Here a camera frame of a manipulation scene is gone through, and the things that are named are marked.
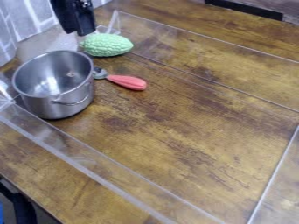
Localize pink handled metal spoon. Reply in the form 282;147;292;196
92;67;147;91

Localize black bar at back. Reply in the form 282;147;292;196
204;0;284;21

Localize clear acrylic barrier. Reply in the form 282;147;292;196
0;11;299;224

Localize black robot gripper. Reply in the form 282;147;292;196
51;0;96;37

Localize green bitter melon toy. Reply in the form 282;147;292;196
79;33;134;57

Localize black table leg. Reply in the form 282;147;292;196
0;182;38;224

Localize stainless steel pot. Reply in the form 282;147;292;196
12;50;94;119

